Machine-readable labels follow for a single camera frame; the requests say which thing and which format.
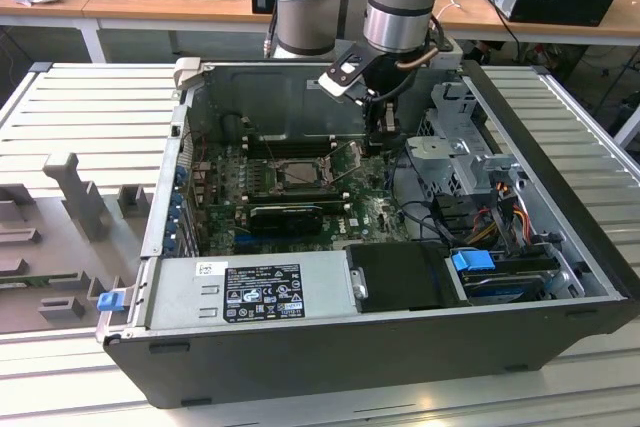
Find metal socket cover frame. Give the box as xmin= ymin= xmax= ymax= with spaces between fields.
xmin=324 ymin=139 xmax=370 ymax=187

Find thin wire locking lever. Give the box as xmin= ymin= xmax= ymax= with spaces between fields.
xmin=262 ymin=138 xmax=282 ymax=169

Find black RAM slot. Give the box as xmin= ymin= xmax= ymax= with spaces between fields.
xmin=243 ymin=195 xmax=350 ymax=209
xmin=246 ymin=187 xmax=342 ymax=199
xmin=248 ymin=135 xmax=335 ymax=148
xmin=246 ymin=145 xmax=335 ymax=159

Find CPU socket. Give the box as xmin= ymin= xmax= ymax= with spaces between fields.
xmin=269 ymin=159 xmax=332 ymax=192

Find grey metal drive cage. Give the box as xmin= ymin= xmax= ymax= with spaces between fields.
xmin=402 ymin=79 xmax=527 ymax=204

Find green motherboard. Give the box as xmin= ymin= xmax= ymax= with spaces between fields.
xmin=192 ymin=139 xmax=416 ymax=256

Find black graphics card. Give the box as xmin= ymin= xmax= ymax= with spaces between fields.
xmin=248 ymin=204 xmax=324 ymax=237

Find hard disk in blue carrier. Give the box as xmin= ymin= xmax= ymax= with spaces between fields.
xmin=449 ymin=246 xmax=551 ymax=307

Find wooden desk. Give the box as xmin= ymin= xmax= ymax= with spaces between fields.
xmin=0 ymin=0 xmax=640 ymax=66

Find black open PC case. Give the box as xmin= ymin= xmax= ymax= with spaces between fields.
xmin=94 ymin=57 xmax=640 ymax=411

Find grey power supply unit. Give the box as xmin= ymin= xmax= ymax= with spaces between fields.
xmin=147 ymin=249 xmax=370 ymax=332

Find blue plastic case latch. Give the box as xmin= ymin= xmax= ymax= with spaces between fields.
xmin=98 ymin=291 xmax=124 ymax=314

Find grey brown parts rack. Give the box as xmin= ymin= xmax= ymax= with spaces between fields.
xmin=0 ymin=151 xmax=157 ymax=336

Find green RAM stick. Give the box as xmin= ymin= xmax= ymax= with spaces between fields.
xmin=0 ymin=274 xmax=81 ymax=291

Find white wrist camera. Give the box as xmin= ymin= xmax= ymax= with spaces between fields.
xmin=318 ymin=44 xmax=374 ymax=99

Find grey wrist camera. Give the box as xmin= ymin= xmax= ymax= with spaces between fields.
xmin=430 ymin=39 xmax=464 ymax=71

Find white cable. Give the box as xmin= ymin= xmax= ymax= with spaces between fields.
xmin=434 ymin=0 xmax=462 ymax=23

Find black cable inside case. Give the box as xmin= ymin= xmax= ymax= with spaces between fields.
xmin=392 ymin=146 xmax=451 ymax=244

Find yellow red wire bundle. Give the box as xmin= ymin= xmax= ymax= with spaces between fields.
xmin=469 ymin=204 xmax=532 ymax=248

